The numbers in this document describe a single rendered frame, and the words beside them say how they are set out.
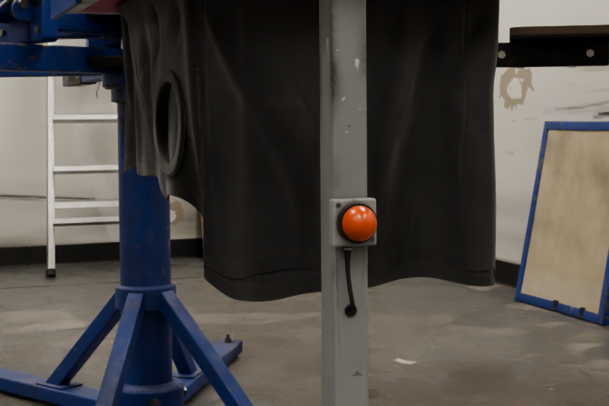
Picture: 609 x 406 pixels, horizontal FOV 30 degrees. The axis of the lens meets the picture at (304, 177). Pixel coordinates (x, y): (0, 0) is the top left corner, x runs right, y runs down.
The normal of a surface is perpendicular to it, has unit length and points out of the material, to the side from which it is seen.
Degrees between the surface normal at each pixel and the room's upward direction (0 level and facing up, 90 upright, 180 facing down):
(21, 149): 90
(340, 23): 90
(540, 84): 90
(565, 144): 80
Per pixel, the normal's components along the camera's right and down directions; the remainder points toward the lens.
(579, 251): -0.93, -0.18
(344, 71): 0.34, 0.04
